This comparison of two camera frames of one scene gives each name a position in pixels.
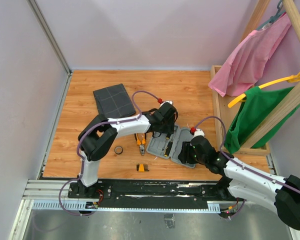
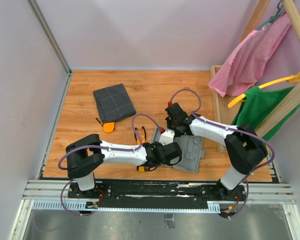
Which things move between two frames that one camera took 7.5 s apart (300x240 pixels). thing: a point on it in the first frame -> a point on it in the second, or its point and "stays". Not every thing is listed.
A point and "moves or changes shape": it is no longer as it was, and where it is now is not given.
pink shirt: [247, 63] stays
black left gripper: [170, 128] -> [159, 145]
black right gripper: [184, 156] -> [169, 123]
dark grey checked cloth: [114, 101] stays
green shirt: [256, 106] stays
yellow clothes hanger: [291, 79] stays
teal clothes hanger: [271, 19] stays
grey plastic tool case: [168, 145] moves or changes shape
